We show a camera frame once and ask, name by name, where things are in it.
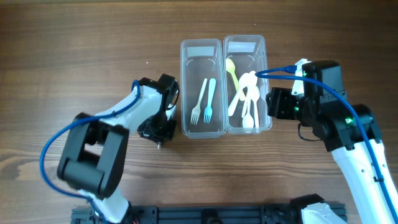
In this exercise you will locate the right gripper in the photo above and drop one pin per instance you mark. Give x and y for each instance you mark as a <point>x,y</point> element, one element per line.
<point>278,103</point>

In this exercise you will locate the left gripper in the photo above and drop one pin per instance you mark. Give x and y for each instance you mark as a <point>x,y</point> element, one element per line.
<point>156,132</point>

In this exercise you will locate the white spoon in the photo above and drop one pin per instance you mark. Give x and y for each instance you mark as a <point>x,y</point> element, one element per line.
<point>243,82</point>
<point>255,96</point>

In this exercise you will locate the white spoon bowl down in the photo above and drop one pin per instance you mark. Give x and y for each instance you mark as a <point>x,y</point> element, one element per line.
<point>247,121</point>

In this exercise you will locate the white spoon crosswise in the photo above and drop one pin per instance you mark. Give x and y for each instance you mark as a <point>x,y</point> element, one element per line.
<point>252,82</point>

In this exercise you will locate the white plastic fork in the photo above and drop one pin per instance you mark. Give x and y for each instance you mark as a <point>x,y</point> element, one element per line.
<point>197,110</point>

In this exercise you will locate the light blue plastic fork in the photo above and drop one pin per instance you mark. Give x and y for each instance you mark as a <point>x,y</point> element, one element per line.
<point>208,109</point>

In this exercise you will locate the yellow plastic spoon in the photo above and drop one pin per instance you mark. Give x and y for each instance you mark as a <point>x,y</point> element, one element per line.
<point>230,68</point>

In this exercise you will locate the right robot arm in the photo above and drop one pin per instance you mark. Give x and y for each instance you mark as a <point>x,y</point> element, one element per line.
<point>349,132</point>

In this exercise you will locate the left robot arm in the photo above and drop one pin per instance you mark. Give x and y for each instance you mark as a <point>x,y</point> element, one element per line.
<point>92,161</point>

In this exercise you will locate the right clear plastic container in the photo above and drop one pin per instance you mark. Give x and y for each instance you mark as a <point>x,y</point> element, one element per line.
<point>248,52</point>

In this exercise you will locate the clear plastic container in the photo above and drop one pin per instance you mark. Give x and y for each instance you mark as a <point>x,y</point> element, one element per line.
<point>248,52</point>
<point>200,59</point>

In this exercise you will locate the left clear plastic container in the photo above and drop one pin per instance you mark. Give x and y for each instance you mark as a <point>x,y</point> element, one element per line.
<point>200,59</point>

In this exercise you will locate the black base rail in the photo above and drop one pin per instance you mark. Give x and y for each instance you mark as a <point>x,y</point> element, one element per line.
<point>306,209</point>

